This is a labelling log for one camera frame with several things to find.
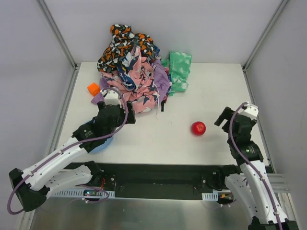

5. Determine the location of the pink navy patterned cloth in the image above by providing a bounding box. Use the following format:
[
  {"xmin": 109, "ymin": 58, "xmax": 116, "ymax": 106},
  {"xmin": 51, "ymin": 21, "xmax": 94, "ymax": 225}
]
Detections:
[{"xmin": 101, "ymin": 46, "xmax": 160, "ymax": 113}]

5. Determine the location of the purple shirt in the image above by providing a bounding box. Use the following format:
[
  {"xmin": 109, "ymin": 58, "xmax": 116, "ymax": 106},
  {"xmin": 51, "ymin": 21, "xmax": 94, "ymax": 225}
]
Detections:
[{"xmin": 99, "ymin": 59, "xmax": 171, "ymax": 113}]

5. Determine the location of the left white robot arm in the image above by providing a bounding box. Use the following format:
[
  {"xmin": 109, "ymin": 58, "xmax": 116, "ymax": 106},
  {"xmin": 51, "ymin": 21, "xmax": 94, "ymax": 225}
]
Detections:
[{"xmin": 9, "ymin": 101, "xmax": 136, "ymax": 212}]

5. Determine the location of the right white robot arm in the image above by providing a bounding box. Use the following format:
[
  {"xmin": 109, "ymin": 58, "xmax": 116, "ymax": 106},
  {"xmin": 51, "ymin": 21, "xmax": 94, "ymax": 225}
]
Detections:
[{"xmin": 207, "ymin": 102, "xmax": 298, "ymax": 230}]

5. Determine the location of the orange black patterned cloth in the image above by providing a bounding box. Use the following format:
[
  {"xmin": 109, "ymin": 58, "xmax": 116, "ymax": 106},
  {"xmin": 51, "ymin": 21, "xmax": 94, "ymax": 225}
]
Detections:
[{"xmin": 97, "ymin": 24, "xmax": 160, "ymax": 73}]

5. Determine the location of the green white tie-dye cloth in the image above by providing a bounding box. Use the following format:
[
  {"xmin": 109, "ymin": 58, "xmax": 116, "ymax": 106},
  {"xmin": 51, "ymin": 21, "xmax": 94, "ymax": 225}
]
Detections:
[{"xmin": 162, "ymin": 51, "xmax": 192, "ymax": 96}]

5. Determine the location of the orange cube block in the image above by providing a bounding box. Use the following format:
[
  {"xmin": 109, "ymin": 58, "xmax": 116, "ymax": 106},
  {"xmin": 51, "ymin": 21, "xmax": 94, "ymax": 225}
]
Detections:
[{"xmin": 87, "ymin": 82, "xmax": 100, "ymax": 97}]

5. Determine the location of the blue plastic plate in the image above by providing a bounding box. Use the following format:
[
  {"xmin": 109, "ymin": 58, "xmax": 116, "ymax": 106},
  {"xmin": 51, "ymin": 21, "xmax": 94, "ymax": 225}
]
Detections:
[{"xmin": 78, "ymin": 119, "xmax": 116, "ymax": 154}]

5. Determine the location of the red apple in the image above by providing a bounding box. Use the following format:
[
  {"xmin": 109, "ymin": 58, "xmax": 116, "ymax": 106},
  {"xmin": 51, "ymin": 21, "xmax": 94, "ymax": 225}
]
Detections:
[{"xmin": 190, "ymin": 121, "xmax": 206, "ymax": 136}]

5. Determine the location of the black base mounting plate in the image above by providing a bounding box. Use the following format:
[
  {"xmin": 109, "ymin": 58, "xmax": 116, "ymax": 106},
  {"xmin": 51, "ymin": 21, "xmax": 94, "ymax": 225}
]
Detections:
[{"xmin": 69, "ymin": 161, "xmax": 245, "ymax": 199}]

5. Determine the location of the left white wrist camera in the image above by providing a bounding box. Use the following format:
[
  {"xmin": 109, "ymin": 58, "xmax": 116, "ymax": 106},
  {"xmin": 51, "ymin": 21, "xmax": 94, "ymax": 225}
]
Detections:
[{"xmin": 100, "ymin": 89, "xmax": 121, "ymax": 105}]

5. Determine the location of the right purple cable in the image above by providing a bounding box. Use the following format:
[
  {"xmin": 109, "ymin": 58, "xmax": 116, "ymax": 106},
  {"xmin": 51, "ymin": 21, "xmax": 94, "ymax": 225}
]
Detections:
[{"xmin": 227, "ymin": 102, "xmax": 283, "ymax": 230}]

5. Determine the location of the purple cable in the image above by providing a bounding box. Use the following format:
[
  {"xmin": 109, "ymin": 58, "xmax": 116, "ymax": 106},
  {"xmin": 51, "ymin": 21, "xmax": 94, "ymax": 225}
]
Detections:
[
  {"xmin": 7, "ymin": 87, "xmax": 128, "ymax": 215},
  {"xmin": 227, "ymin": 102, "xmax": 283, "ymax": 230}
]

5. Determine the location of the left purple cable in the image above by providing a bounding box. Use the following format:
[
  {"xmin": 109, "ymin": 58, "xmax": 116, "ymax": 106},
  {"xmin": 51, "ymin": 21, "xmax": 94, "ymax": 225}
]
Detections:
[{"xmin": 7, "ymin": 87, "xmax": 128, "ymax": 215}]

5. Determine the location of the left aluminium frame post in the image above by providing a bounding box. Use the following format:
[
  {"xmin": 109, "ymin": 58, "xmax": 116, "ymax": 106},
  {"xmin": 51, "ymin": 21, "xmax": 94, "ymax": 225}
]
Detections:
[{"xmin": 36, "ymin": 0, "xmax": 78, "ymax": 70}]

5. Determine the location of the aluminium front rail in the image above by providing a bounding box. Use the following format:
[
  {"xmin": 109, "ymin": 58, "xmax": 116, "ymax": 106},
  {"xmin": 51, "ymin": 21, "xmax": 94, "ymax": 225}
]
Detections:
[{"xmin": 267, "ymin": 173, "xmax": 290, "ymax": 193}]

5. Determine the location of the right white cable duct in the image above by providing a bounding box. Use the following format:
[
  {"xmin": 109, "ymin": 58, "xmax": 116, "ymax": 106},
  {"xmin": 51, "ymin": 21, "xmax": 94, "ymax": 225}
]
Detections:
[{"xmin": 201, "ymin": 192, "xmax": 219, "ymax": 202}]

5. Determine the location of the white cable duct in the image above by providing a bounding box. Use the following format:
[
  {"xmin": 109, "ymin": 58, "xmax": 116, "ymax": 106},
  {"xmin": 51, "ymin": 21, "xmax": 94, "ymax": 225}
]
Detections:
[
  {"xmin": 201, "ymin": 192, "xmax": 219, "ymax": 202},
  {"xmin": 52, "ymin": 188, "xmax": 115, "ymax": 199}
]

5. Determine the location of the left white cable duct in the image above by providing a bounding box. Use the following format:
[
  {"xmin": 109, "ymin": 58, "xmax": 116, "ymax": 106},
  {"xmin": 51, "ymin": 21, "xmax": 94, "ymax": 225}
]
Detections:
[{"xmin": 52, "ymin": 188, "xmax": 115, "ymax": 199}]

